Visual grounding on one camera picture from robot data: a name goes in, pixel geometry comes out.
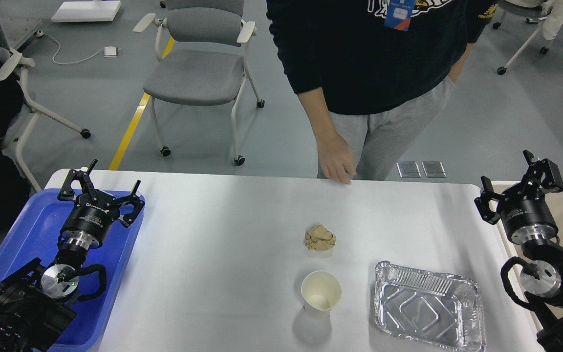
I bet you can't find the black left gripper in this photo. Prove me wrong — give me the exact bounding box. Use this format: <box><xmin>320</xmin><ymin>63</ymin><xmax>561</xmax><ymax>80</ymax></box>
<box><xmin>58</xmin><ymin>159</ymin><xmax>145</xmax><ymax>248</ymax></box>

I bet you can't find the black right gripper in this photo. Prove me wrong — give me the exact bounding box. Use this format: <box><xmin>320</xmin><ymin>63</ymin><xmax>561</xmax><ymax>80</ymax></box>
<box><xmin>474</xmin><ymin>150</ymin><xmax>563</xmax><ymax>245</ymax></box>

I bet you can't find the white paper cup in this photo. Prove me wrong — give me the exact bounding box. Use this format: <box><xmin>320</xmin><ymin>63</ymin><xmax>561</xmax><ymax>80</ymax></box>
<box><xmin>300</xmin><ymin>270</ymin><xmax>342</xmax><ymax>318</ymax></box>

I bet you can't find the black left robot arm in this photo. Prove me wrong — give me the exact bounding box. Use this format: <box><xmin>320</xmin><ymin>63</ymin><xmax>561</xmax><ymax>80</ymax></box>
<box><xmin>0</xmin><ymin>169</ymin><xmax>146</xmax><ymax>352</ymax></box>

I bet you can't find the person's right hand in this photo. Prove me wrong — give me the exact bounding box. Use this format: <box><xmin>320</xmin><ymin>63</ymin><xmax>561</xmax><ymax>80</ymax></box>
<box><xmin>315</xmin><ymin>132</ymin><xmax>357</xmax><ymax>184</ymax></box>

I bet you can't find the blue plastic tray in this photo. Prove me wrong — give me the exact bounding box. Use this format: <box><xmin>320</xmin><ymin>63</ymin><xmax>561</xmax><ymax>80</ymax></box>
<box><xmin>0</xmin><ymin>189</ymin><xmax>144</xmax><ymax>352</ymax></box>

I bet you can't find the metal floor socket plate right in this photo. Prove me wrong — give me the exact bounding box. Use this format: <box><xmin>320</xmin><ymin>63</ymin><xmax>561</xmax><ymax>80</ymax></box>
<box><xmin>422</xmin><ymin>161</ymin><xmax>447</xmax><ymax>178</ymax></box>

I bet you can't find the metal floor socket plate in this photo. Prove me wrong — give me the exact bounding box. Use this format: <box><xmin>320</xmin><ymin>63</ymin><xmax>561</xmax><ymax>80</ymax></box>
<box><xmin>422</xmin><ymin>161</ymin><xmax>447</xmax><ymax>178</ymax></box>
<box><xmin>397</xmin><ymin>161</ymin><xmax>422</xmax><ymax>178</ymax></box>

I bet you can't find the metal floor socket plate left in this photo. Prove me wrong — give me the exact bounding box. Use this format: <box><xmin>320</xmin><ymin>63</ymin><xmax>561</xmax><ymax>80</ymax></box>
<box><xmin>397</xmin><ymin>161</ymin><xmax>422</xmax><ymax>178</ymax></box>

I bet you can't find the aluminium foil tray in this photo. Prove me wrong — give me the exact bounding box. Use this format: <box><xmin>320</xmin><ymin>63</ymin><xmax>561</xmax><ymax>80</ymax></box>
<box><xmin>373</xmin><ymin>261</ymin><xmax>487</xmax><ymax>352</ymax></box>

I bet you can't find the grey office chair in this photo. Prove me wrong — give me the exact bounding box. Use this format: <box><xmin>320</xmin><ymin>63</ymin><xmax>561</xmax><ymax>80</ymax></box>
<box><xmin>133</xmin><ymin>0</ymin><xmax>257</xmax><ymax>166</ymax></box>

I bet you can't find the white chair at top right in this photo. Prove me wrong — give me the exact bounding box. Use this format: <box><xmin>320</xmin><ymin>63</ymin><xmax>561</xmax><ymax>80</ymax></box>
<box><xmin>492</xmin><ymin>0</ymin><xmax>563</xmax><ymax>76</ymax></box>

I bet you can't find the person in black hoodie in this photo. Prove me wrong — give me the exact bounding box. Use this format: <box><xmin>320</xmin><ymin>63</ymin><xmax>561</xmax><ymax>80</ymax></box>
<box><xmin>266</xmin><ymin>0</ymin><xmax>498</xmax><ymax>180</ymax></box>

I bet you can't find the white flat base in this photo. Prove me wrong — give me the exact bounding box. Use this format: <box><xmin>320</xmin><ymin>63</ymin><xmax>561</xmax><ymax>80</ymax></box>
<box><xmin>51</xmin><ymin>0</ymin><xmax>122</xmax><ymax>22</ymax></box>

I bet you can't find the crumpled brown paper ball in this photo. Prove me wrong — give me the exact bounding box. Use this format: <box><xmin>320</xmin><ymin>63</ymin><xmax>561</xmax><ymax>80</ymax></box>
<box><xmin>304</xmin><ymin>223</ymin><xmax>337</xmax><ymax>251</ymax></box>

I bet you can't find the white power adapter with cable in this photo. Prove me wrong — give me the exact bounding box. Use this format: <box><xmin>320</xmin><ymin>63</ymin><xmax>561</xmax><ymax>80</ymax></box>
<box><xmin>41</xmin><ymin>33</ymin><xmax>121</xmax><ymax>66</ymax></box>

